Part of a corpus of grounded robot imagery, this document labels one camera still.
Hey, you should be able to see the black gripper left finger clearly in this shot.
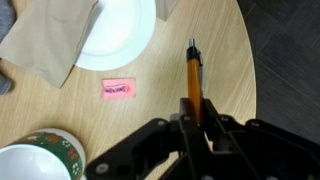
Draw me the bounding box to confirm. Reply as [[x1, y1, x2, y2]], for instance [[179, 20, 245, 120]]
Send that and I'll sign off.
[[85, 97, 214, 180]]

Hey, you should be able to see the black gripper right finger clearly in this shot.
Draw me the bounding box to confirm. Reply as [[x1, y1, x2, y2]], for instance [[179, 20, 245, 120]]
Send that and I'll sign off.
[[201, 98, 320, 180]]

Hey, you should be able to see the orange black ballpoint pen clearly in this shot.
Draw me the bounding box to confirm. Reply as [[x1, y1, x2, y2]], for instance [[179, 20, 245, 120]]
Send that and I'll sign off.
[[185, 38, 205, 127]]

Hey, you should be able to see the white mug with green band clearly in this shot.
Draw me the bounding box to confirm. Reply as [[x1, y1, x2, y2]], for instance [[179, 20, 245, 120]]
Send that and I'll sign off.
[[0, 128, 87, 180]]

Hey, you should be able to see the pink sticky label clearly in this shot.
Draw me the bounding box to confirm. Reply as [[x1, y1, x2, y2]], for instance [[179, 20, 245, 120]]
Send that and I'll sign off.
[[100, 77, 137, 101]]

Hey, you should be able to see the white round plate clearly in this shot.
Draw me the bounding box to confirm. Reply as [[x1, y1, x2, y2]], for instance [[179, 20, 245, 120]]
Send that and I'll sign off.
[[73, 0, 158, 72]]

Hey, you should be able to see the brown paper napkin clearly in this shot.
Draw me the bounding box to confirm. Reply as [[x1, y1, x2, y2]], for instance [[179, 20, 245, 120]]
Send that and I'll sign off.
[[154, 0, 181, 23], [0, 0, 99, 89]]

